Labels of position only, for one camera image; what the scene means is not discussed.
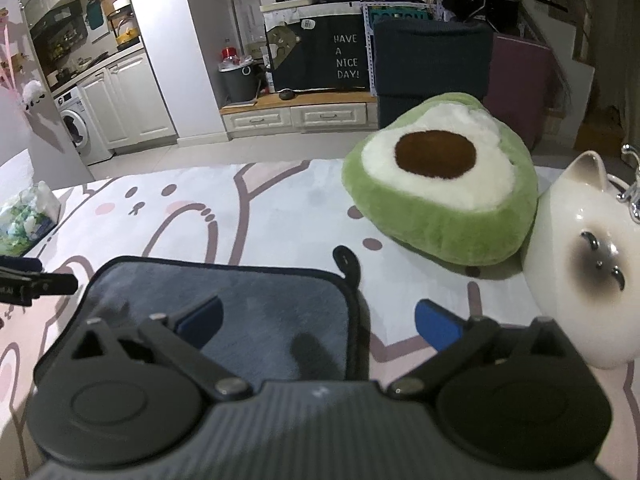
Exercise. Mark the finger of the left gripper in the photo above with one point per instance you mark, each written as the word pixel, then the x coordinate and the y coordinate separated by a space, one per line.
pixel 23 281

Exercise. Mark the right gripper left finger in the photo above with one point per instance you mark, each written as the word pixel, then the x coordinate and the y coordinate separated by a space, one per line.
pixel 116 397

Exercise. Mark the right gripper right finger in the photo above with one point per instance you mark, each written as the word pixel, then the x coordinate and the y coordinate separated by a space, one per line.
pixel 518 397

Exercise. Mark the purple and grey towel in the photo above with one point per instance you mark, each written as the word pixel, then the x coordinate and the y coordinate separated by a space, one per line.
pixel 274 323

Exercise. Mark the floral tissue pack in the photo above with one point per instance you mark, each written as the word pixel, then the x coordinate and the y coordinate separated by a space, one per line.
pixel 26 218

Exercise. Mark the white ceramic cat figurine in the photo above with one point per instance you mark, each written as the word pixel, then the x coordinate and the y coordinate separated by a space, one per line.
pixel 581 260

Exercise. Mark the white washing machine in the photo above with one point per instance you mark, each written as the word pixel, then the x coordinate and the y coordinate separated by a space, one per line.
pixel 83 132

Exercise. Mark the white kitchen cabinet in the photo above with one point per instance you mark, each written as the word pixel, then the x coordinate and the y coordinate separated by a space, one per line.
pixel 124 101

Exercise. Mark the green avocado plush pillow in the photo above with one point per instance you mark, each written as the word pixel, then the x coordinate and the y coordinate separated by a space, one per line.
pixel 447 179

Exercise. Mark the dark grey trash bin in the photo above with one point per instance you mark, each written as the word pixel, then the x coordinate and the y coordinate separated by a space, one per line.
pixel 238 75

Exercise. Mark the white wooden drawer bench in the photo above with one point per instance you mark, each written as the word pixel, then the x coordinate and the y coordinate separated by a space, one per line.
pixel 314 112

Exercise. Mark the maroon panel board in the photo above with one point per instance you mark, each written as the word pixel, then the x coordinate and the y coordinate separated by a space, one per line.
pixel 519 75

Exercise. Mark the dark blue chair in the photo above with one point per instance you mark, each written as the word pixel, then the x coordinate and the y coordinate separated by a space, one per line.
pixel 416 60

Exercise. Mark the black have a nice day cloth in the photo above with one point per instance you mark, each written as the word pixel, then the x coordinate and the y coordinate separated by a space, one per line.
pixel 322 53

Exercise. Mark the teal lettered poster sign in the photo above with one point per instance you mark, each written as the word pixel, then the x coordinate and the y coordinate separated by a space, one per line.
pixel 375 11

